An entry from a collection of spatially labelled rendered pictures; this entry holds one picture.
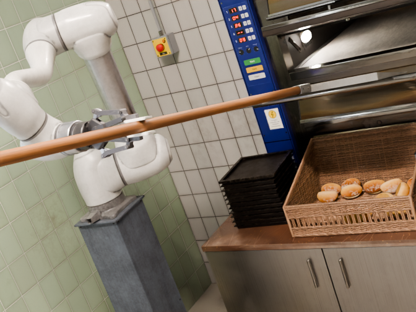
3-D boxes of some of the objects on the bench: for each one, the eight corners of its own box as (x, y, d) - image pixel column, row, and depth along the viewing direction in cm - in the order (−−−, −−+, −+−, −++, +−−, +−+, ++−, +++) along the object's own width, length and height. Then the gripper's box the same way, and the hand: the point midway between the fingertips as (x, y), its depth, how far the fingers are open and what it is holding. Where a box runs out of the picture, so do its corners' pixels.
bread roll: (364, 199, 290) (361, 190, 286) (343, 203, 293) (340, 195, 288) (363, 189, 294) (359, 181, 289) (342, 194, 296) (338, 186, 292)
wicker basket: (325, 187, 315) (309, 137, 307) (442, 176, 285) (428, 119, 277) (290, 239, 277) (271, 182, 269) (421, 231, 246) (404, 167, 238)
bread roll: (388, 194, 287) (384, 187, 282) (366, 198, 291) (361, 191, 286) (387, 183, 290) (383, 177, 285) (365, 187, 294) (361, 181, 289)
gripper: (85, 105, 173) (153, 91, 160) (97, 163, 174) (165, 153, 161) (65, 108, 167) (134, 94, 153) (78, 168, 168) (147, 159, 155)
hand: (139, 126), depth 159 cm, fingers closed on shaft, 3 cm apart
